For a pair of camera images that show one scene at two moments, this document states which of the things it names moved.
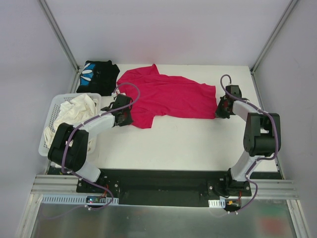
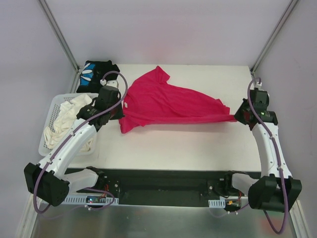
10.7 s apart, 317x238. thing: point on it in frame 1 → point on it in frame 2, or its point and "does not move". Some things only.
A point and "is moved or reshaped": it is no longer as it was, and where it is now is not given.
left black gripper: [124, 118] → [116, 113]
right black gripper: [223, 109] → [240, 114]
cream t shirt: [74, 112] does not move
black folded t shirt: [98, 77] does not move
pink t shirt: [154, 94] is moved or reshaped
